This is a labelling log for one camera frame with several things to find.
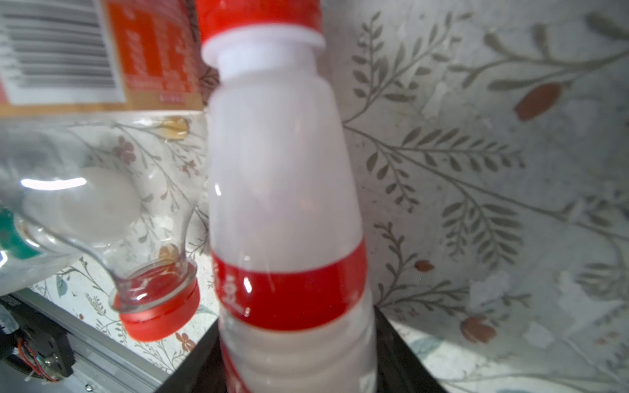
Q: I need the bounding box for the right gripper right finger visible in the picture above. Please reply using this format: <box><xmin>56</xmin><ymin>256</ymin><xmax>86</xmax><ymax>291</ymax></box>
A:
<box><xmin>374</xmin><ymin>307</ymin><xmax>447</xmax><ymax>393</ymax></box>

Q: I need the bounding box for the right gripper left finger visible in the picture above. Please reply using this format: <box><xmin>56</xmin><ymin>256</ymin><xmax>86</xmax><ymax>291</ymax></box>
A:
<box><xmin>156</xmin><ymin>320</ymin><xmax>221</xmax><ymax>393</ymax></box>

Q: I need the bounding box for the white bottle red label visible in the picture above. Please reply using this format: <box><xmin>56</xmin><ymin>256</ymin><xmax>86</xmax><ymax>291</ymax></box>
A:
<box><xmin>196</xmin><ymin>1</ymin><xmax>378</xmax><ymax>392</ymax></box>

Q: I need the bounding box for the square clear bottle green cap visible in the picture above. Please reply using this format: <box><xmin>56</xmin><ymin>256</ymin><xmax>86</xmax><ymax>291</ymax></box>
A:
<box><xmin>1</xmin><ymin>206</ymin><xmax>80</xmax><ymax>296</ymax></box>

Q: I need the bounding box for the clear bottle red label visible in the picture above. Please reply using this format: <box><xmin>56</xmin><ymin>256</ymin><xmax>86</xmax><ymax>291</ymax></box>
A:
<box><xmin>1</xmin><ymin>1</ymin><xmax>205</xmax><ymax>342</ymax></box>

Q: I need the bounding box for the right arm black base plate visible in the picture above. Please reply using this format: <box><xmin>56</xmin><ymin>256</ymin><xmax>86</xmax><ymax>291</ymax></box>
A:
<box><xmin>1</xmin><ymin>296</ymin><xmax>75</xmax><ymax>383</ymax></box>

